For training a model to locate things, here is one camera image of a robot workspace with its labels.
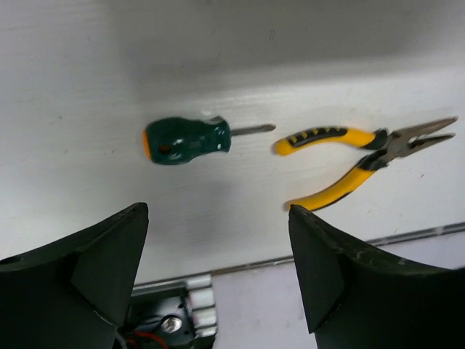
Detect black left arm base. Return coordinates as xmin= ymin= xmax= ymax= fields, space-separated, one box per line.
xmin=113 ymin=273 xmax=218 ymax=349

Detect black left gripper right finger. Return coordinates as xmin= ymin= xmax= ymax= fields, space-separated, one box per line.
xmin=288 ymin=205 xmax=464 ymax=348

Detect green stubby screwdriver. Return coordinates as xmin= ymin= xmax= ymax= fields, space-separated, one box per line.
xmin=142 ymin=116 xmax=276 ymax=166

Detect yellow pliers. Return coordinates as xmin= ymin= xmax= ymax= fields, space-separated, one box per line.
xmin=272 ymin=116 xmax=459 ymax=212

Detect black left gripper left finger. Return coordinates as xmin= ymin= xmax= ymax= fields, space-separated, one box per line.
xmin=1 ymin=203 xmax=149 ymax=348

